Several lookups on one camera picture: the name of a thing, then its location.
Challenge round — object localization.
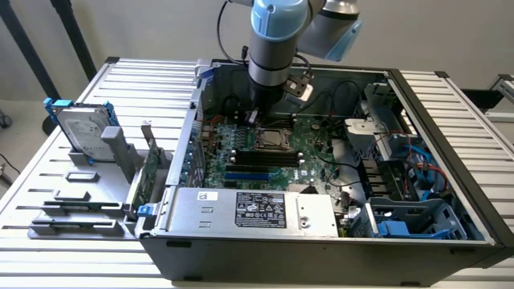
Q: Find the red data wire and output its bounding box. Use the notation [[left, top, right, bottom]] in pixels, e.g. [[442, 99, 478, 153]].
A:
[[417, 164, 450, 196]]

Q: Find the black RAM slot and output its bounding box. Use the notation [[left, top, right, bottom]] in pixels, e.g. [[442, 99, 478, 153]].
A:
[[235, 156, 301, 163], [236, 148, 301, 155], [234, 160, 301, 167], [235, 152, 301, 159]]

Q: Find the green motherboard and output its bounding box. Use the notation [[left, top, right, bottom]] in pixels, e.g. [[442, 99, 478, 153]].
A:
[[199, 116, 343, 195]]

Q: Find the grey parts rack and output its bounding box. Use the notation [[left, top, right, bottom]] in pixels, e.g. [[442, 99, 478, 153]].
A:
[[27, 126, 175, 240]]

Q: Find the blue data wire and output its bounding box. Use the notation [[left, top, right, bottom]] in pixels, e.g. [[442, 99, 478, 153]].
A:
[[405, 143, 447, 201]]

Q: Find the black internal power wire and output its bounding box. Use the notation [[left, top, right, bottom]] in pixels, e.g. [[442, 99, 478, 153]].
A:
[[317, 80, 365, 121]]

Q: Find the silver power supply unit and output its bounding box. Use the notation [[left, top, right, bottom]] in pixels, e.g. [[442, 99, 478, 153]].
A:
[[167, 187, 339, 239]]

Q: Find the blue disk caddy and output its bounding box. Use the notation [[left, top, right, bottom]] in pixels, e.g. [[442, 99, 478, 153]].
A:
[[366, 196, 469, 240]]

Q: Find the metal disk bay cage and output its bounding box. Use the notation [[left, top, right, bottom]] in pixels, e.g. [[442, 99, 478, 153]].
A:
[[343, 81, 427, 165]]

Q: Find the blue expansion slot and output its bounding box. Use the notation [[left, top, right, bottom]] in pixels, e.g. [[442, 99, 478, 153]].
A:
[[223, 172, 270, 181]]

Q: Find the green graphics card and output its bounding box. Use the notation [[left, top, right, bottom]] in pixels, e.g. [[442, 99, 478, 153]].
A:
[[127, 119, 163, 218]]

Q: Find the black expansion slot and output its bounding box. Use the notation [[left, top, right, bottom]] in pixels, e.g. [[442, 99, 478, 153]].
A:
[[224, 164, 270, 173]]

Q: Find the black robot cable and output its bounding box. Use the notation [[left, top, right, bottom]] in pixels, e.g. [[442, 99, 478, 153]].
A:
[[216, 0, 251, 66]]

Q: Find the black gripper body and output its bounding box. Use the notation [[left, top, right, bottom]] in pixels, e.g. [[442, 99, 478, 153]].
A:
[[247, 80, 289, 115]]

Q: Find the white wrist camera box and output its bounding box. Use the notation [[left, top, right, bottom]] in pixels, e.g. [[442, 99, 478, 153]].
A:
[[282, 74, 317, 105]]

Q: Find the black open PC case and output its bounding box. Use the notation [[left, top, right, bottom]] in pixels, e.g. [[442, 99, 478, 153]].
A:
[[135, 58, 505, 283]]

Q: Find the hard disk with blue bracket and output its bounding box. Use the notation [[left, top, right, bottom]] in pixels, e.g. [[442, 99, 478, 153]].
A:
[[42, 97, 118, 167]]

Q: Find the black frame post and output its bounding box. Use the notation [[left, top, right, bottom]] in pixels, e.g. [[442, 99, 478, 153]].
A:
[[0, 0, 62, 100]]

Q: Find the metal CPU socket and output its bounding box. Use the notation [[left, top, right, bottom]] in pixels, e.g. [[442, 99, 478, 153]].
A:
[[251, 127, 295, 152]]

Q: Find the neighbouring slatted metal table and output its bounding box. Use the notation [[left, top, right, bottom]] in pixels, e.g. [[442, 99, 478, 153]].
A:
[[485, 73, 514, 122]]

